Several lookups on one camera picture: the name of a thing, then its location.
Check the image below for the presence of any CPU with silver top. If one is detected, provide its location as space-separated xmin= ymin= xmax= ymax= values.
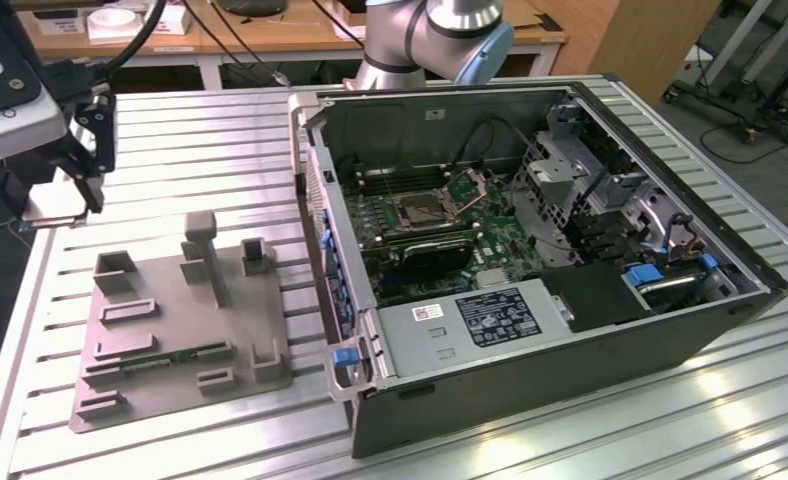
xmin=19 ymin=183 xmax=94 ymax=230

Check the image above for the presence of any black RAM slot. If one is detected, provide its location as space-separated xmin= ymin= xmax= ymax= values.
xmin=352 ymin=166 xmax=449 ymax=178
xmin=356 ymin=177 xmax=452 ymax=194

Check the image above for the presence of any CPU socket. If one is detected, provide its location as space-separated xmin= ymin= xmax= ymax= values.
xmin=393 ymin=192 xmax=469 ymax=234

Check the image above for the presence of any white box black lid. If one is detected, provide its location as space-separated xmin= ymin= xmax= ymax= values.
xmin=35 ymin=4 xmax=84 ymax=36

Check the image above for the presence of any black monitor base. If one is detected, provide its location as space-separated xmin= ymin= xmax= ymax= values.
xmin=213 ymin=0 xmax=289 ymax=15

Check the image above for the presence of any wooden desk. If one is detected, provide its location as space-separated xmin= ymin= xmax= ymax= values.
xmin=17 ymin=0 xmax=569 ymax=91

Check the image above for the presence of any grey plastic parts rack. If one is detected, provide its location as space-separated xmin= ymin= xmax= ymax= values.
xmin=67 ymin=211 xmax=297 ymax=435

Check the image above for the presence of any green RAM stick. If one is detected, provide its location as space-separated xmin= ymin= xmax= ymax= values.
xmin=120 ymin=344 xmax=229 ymax=375

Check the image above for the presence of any black graphics card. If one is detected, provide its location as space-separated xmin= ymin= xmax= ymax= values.
xmin=393 ymin=234 xmax=476 ymax=286

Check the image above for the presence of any metal socket cover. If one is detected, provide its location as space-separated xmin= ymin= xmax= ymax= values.
xmin=444 ymin=167 xmax=497 ymax=219

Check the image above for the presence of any green motherboard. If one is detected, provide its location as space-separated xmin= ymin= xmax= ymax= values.
xmin=337 ymin=159 xmax=569 ymax=309

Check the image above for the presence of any grey power supply unit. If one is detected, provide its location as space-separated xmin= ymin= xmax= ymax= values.
xmin=374 ymin=277 xmax=576 ymax=379

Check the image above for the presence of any silver chipset heatsink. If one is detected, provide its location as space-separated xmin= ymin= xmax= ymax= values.
xmin=477 ymin=268 xmax=524 ymax=290

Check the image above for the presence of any grey metal drive cage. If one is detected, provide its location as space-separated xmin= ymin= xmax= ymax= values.
xmin=517 ymin=99 xmax=643 ymax=266

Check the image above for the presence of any black plastic air shroud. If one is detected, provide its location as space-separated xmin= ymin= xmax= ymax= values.
xmin=544 ymin=262 xmax=651 ymax=334

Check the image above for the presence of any black open PC case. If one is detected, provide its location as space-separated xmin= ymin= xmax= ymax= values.
xmin=286 ymin=79 xmax=788 ymax=460

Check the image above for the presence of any brown wooden cabinet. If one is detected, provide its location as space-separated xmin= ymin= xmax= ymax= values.
xmin=547 ymin=0 xmax=703 ymax=106

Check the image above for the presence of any blue disk carrier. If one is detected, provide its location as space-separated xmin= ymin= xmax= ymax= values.
xmin=621 ymin=263 xmax=720 ymax=314

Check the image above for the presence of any black wheeled equipment cart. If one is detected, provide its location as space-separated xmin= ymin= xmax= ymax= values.
xmin=660 ymin=0 xmax=788 ymax=146

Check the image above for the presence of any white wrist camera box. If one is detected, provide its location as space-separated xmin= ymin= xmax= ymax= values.
xmin=0 ymin=32 xmax=70 ymax=160

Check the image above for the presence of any black camera cable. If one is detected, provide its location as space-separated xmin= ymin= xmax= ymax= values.
xmin=39 ymin=0 xmax=169 ymax=99

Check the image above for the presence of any black wire in case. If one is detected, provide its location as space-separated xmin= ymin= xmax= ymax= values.
xmin=457 ymin=116 xmax=537 ymax=166

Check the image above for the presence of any coloured wire bundle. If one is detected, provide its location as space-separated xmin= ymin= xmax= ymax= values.
xmin=653 ymin=212 xmax=707 ymax=261

